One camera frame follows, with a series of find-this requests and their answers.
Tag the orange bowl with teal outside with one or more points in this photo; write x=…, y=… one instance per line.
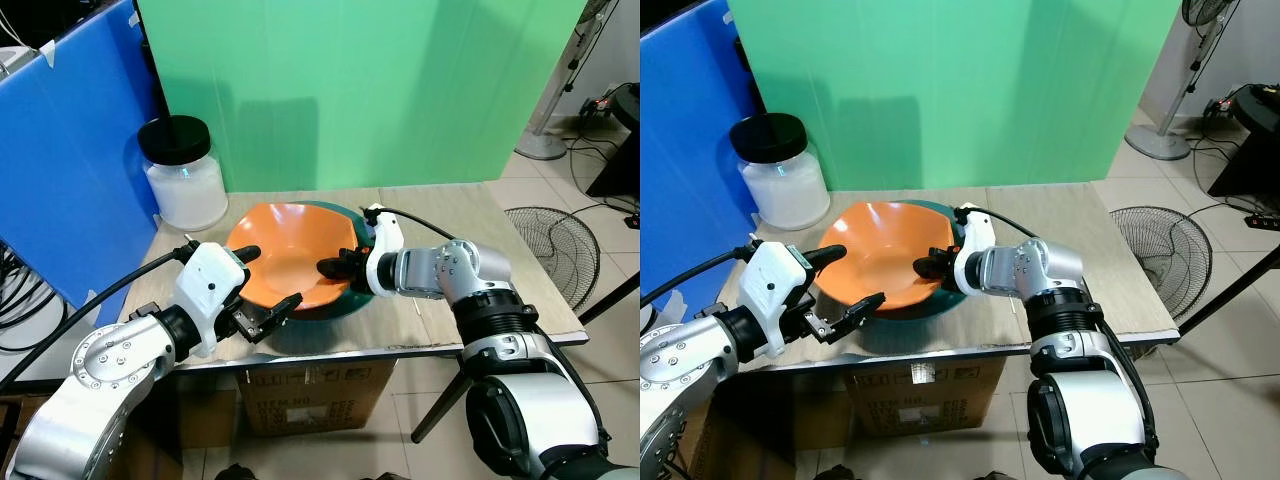
x=880, y=250
x=290, y=250

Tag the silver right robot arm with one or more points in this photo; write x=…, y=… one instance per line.
x=1050, y=270
x=470, y=270

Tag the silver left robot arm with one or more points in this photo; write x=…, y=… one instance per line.
x=680, y=375
x=100, y=370

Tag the glass jar with black lid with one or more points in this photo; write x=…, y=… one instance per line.
x=188, y=195
x=785, y=195

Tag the printed brown cardboard box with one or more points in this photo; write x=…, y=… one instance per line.
x=925, y=395
x=315, y=395

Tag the black table leg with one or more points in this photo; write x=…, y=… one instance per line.
x=440, y=407

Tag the blue partition board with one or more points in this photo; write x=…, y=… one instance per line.
x=60, y=150
x=690, y=150

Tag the green backdrop board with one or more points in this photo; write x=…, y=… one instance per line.
x=350, y=90
x=950, y=90

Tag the black power strip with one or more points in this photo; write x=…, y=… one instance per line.
x=633, y=221
x=1263, y=222

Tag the black metal pole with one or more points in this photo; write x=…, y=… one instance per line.
x=610, y=297
x=1230, y=290

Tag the black cabinet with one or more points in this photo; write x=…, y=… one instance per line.
x=1255, y=155
x=620, y=155

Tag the black device with red parts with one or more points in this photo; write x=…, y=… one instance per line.
x=603, y=103
x=1225, y=106

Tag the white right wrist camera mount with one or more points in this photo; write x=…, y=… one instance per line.
x=975, y=245
x=385, y=245

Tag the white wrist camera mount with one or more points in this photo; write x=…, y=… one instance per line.
x=975, y=245
x=775, y=285
x=385, y=245
x=210, y=285

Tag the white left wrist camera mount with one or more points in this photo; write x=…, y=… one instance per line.
x=775, y=285
x=210, y=285

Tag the white pedestal fan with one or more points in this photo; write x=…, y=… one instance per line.
x=1158, y=145
x=541, y=147

